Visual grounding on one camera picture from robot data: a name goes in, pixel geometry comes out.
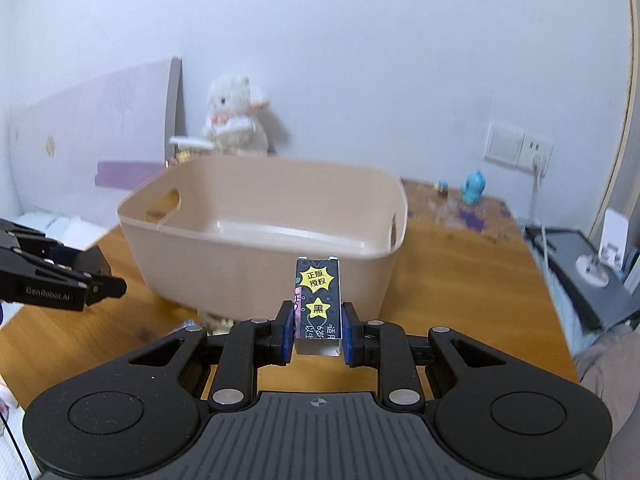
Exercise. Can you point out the white phone stand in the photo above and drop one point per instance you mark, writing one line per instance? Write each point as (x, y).
(611, 253)

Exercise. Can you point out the white wall socket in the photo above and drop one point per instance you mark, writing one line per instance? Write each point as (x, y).
(535, 154)

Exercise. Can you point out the white pillow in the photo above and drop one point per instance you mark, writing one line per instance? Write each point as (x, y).
(71, 231)

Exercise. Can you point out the black cartoon card box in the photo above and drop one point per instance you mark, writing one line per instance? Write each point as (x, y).
(317, 307)

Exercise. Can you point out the blue figurine toy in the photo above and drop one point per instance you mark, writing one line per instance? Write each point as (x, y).
(473, 188)

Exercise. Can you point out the beige hair clip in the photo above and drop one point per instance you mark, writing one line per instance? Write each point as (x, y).
(214, 324)

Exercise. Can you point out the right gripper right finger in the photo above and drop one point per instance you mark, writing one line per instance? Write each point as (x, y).
(384, 347)

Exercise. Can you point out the white plush lamb toy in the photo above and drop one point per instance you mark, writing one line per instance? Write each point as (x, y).
(231, 123)

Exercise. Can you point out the small flower figurine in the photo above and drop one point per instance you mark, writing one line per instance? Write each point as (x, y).
(442, 188)

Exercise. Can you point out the grey clothing pile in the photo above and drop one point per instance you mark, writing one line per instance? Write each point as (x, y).
(610, 369)

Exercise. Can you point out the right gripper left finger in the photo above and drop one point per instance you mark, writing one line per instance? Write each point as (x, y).
(249, 346)

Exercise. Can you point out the beige plastic storage bin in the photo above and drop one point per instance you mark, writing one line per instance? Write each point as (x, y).
(222, 234)

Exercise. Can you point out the white wall switch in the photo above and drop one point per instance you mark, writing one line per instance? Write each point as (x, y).
(504, 144)

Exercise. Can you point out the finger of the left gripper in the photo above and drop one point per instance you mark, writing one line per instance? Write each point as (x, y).
(53, 285)
(31, 242)

